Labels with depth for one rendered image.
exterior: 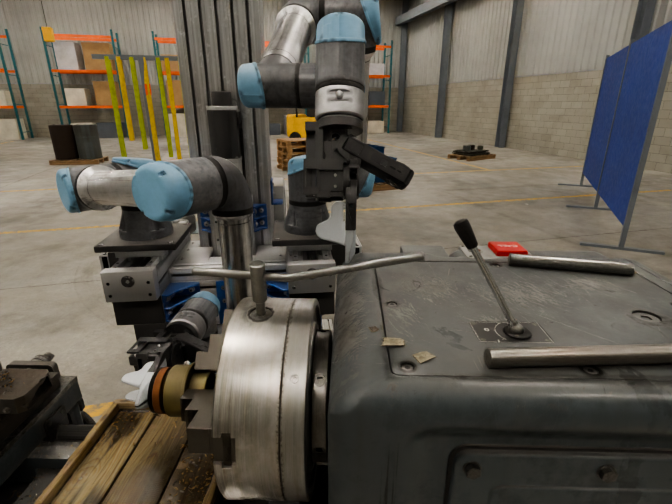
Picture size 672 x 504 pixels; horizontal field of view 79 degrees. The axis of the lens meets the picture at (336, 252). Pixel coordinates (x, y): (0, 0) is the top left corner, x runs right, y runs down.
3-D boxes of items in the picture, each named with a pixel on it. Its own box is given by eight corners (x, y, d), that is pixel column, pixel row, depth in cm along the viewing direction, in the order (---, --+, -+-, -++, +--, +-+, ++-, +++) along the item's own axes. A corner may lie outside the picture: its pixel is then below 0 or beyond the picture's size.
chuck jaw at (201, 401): (255, 386, 65) (234, 431, 54) (256, 415, 66) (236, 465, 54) (187, 385, 66) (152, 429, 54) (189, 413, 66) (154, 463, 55)
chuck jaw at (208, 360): (264, 372, 72) (269, 306, 76) (258, 370, 68) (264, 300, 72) (202, 371, 73) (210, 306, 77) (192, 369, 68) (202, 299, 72)
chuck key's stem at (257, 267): (253, 332, 63) (247, 266, 58) (257, 324, 65) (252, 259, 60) (267, 333, 62) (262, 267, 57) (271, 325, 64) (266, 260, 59)
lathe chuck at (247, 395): (306, 393, 90) (301, 266, 76) (286, 548, 61) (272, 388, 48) (266, 393, 90) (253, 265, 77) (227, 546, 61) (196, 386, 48)
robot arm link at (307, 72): (306, 77, 78) (297, 48, 67) (365, 77, 77) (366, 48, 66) (305, 118, 78) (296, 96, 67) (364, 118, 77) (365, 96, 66)
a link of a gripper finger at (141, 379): (108, 406, 65) (137, 370, 74) (144, 406, 65) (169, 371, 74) (104, 389, 64) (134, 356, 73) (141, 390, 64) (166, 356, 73)
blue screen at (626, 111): (557, 184, 823) (582, 56, 743) (604, 187, 793) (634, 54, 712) (579, 245, 470) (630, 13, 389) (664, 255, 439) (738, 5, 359)
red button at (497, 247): (515, 250, 86) (516, 241, 85) (527, 260, 80) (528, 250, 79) (486, 250, 86) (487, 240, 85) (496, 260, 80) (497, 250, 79)
